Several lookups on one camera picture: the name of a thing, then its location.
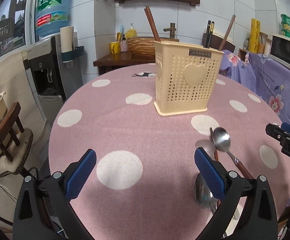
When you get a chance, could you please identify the curved brown wooden chopstick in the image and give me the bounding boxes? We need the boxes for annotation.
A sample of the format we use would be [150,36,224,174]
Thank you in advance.
[218,15,236,51]

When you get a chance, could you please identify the purple floral cloth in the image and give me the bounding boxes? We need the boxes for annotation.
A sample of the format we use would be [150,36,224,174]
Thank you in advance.
[220,50,290,126]

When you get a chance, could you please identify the brown chopstick on table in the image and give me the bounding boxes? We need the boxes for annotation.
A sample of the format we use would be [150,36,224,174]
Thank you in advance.
[210,127,219,161]

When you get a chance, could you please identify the white microwave oven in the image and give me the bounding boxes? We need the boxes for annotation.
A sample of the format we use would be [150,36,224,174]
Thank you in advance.
[269,35,290,70]

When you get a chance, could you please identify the pink polka dot tablecloth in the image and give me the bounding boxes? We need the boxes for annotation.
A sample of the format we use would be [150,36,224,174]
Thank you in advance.
[49,64,290,239]

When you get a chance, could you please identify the green stacked cups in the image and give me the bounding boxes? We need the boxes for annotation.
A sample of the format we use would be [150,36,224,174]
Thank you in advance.
[280,14,290,38]

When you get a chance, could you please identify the yellow roll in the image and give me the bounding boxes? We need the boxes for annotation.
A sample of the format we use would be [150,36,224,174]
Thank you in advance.
[248,18,261,53]

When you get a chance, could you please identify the cream plastic utensil holder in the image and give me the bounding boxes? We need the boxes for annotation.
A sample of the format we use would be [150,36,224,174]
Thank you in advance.
[154,41,224,116]

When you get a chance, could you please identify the brown white rice cooker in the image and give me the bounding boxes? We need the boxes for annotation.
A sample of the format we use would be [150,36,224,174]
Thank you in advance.
[201,29,235,53]

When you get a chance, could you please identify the black gold-tipped chopstick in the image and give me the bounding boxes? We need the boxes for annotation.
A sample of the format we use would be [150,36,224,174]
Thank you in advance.
[204,20,211,48]
[206,21,214,48]

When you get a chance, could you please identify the grey water dispenser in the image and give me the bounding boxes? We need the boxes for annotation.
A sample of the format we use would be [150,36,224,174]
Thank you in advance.
[25,33,84,103]

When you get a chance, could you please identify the dark wooden sink counter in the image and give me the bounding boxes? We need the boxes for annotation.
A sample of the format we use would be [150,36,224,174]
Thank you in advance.
[93,52,155,75]

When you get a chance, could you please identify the brass faucet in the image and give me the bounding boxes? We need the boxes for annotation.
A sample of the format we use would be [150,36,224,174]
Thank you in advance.
[163,23,176,39]

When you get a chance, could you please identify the woven brown basin sink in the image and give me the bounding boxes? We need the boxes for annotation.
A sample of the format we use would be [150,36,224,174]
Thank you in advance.
[126,36,180,60]

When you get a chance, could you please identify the yellow mug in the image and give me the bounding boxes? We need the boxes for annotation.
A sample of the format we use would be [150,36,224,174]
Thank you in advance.
[110,41,121,54]

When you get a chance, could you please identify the brown wooden chopstick in holder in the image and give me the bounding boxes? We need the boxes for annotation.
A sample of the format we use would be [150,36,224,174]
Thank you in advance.
[145,5,162,42]

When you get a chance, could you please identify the small pink floral bottle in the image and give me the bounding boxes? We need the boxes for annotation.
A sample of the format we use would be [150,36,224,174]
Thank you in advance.
[120,34,128,53]

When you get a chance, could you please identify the yellow soap bottle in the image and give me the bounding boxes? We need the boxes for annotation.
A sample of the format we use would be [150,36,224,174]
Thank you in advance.
[125,23,137,39]

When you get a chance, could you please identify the blue water jug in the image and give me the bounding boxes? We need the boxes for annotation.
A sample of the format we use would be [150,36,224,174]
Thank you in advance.
[35,0,70,37]

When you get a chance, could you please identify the steel spoon wooden handle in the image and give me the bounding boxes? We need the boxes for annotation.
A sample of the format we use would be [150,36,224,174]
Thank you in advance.
[213,127,254,179]

